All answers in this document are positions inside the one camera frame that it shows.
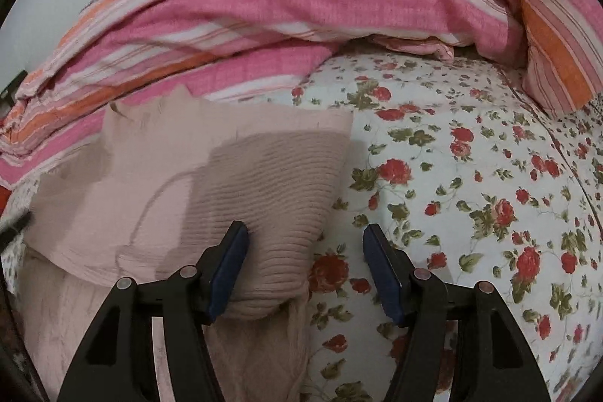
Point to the pink orange striped pillow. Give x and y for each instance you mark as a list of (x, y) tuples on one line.
[(560, 30)]

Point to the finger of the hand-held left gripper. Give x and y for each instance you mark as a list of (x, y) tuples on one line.
[(14, 230)]

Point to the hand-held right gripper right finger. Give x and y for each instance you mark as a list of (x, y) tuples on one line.
[(384, 275)]

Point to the pink knitted sweater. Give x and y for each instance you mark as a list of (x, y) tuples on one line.
[(264, 195)]

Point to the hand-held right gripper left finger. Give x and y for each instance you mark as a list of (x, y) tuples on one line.
[(230, 270)]

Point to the floral bed sheet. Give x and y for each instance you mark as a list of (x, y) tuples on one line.
[(471, 176)]

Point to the pink orange striped quilt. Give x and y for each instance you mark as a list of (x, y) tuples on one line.
[(245, 6)]

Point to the orange red cloth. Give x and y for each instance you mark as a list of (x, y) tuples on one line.
[(3, 200)]

